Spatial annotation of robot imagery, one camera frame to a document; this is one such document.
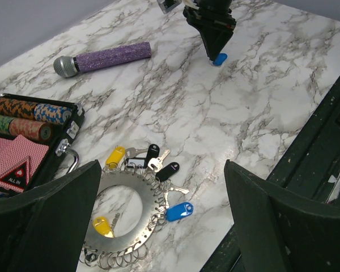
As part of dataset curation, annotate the yellow key tag upper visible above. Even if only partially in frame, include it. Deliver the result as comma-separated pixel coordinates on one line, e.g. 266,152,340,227
105,146,126,169

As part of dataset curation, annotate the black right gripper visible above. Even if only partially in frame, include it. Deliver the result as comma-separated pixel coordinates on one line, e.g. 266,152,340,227
183,0,236,61

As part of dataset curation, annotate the round metal key ring disc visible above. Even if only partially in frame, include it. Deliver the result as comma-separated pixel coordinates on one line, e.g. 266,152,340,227
79,167,167,271

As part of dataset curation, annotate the black key tag lower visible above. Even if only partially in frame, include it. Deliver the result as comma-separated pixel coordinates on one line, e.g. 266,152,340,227
155,162,180,182

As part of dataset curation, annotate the purple glitter microphone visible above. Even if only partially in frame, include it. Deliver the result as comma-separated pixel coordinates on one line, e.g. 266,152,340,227
53,42,152,78

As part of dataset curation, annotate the red playing card deck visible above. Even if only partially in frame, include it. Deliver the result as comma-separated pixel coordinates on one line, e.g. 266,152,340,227
0,135,49,187

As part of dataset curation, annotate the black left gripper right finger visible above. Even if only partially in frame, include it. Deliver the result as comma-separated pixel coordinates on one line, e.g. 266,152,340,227
224,160,340,271

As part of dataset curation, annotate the clear key tag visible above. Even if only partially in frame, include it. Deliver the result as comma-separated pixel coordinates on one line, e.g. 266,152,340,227
125,157,146,169

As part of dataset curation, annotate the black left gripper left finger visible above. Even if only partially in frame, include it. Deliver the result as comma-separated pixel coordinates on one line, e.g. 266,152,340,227
0,160,101,271

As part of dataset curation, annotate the all in triangle button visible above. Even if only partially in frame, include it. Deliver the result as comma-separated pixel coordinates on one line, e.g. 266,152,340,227
0,161,29,193

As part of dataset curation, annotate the black poker chip case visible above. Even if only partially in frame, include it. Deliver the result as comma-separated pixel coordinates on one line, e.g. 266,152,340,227
0,94,85,201

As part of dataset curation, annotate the black key tag upper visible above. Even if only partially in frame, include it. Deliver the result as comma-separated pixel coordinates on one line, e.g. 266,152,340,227
145,144,160,167

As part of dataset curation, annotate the black key tag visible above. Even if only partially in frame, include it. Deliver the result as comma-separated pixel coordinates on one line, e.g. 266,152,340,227
155,162,180,182
145,144,160,167

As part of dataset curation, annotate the yellow key tag inner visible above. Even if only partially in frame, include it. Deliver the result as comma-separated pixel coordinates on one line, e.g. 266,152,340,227
93,216,114,238

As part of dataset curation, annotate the blue key tag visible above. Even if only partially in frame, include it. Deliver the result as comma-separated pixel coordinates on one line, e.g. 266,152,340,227
211,53,228,67
165,202,194,222

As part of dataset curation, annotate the yellow key tag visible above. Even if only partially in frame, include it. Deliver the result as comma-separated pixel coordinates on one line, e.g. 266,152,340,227
93,216,114,238
105,146,126,169

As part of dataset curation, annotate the blue key tag on disc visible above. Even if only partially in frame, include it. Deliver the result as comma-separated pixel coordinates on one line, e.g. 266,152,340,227
165,202,194,222

